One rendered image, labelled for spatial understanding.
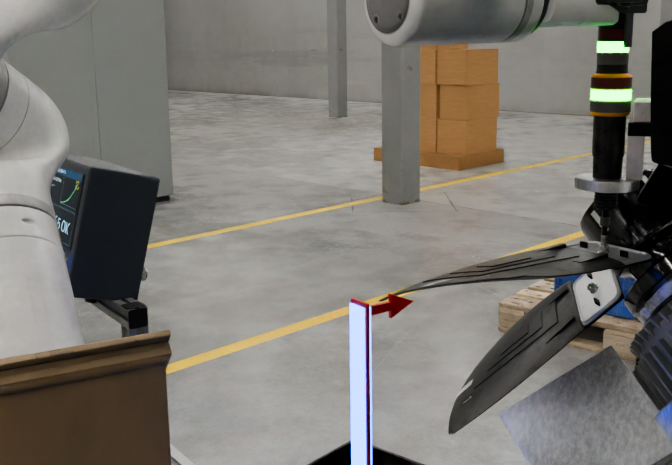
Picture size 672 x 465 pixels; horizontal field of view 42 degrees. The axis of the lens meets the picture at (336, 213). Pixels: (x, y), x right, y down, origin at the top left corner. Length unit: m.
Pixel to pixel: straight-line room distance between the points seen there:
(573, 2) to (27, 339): 0.59
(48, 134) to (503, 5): 0.52
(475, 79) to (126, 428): 8.63
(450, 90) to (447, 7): 8.56
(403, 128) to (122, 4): 2.49
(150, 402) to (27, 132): 0.37
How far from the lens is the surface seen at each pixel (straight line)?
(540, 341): 1.16
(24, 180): 0.92
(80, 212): 1.29
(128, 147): 7.52
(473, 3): 0.80
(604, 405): 1.03
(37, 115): 1.04
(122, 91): 7.47
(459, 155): 9.25
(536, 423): 1.03
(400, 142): 7.26
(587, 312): 1.14
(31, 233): 0.89
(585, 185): 1.01
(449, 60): 9.29
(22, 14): 0.99
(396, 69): 7.24
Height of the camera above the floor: 1.44
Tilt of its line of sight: 12 degrees down
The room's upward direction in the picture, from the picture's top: 1 degrees counter-clockwise
